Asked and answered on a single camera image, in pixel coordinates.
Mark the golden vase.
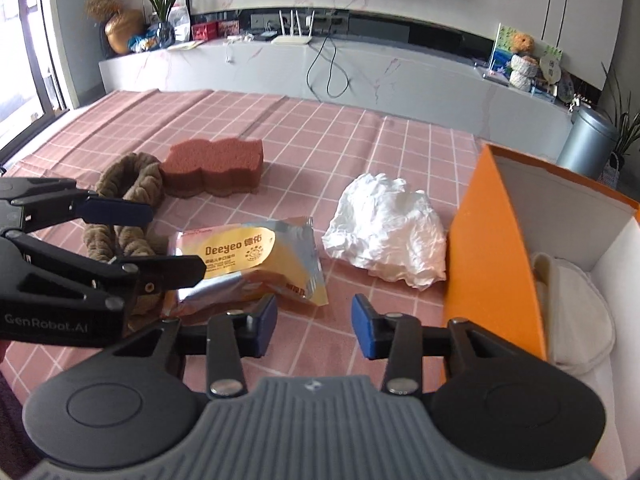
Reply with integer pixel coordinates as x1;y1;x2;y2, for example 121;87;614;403
104;8;146;56

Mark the orange cardboard box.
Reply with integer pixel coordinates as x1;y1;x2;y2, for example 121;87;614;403
442;143;640;480

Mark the pink checkered tablecloth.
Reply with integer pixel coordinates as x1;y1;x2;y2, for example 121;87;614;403
0;89;494;397

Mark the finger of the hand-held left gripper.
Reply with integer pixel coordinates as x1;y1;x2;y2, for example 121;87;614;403
0;177;155;234
0;229;207;303

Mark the cream round cloth pad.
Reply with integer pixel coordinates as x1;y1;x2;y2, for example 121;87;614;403
530;252;616;377

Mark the black picture frame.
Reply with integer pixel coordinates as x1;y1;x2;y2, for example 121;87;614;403
167;0;194;41

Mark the yellow wet wipes packet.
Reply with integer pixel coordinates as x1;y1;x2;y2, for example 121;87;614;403
166;216;330;317

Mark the woven basket bag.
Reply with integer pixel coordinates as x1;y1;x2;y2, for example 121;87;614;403
597;152;624;191

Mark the green and blue painting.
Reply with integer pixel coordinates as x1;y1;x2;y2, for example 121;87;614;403
490;23;516;74

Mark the grey metal trash can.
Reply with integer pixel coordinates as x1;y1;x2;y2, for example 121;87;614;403
556;105;621;181

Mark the blue plastic bag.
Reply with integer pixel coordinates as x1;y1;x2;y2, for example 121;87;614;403
129;27;161;54

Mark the black cable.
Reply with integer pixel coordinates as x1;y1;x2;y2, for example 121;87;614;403
305;35;351;99

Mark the crumpled white paper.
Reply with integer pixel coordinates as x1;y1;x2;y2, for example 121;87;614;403
322;172;448;291

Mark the round paper fan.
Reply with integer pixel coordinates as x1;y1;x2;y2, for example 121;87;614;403
539;55;564;96

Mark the sliding glass door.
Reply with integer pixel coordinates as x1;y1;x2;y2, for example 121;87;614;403
0;0;71;162

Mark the dried grass bunch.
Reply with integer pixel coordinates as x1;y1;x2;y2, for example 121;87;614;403
84;0;124;24

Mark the teddy bear on shelf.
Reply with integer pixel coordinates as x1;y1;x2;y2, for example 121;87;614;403
509;54;539;92

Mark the tall green potted plant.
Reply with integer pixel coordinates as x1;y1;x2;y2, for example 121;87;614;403
597;60;640;162

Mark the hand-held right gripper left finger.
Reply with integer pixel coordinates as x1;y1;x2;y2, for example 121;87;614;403
106;293;279;401

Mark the white marble console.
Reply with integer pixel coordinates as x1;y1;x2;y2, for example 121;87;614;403
98;35;577;167

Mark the brown braided plush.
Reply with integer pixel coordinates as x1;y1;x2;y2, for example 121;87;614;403
82;151;170;332

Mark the white router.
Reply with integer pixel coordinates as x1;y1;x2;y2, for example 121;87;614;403
271;8;316;47

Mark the plant in blue vase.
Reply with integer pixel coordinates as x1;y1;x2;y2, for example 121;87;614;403
132;0;194;51

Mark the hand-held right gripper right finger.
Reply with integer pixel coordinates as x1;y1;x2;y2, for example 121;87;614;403
350;293;547;397

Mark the brown wavy sponge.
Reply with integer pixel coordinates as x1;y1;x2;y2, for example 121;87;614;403
160;136;265;199

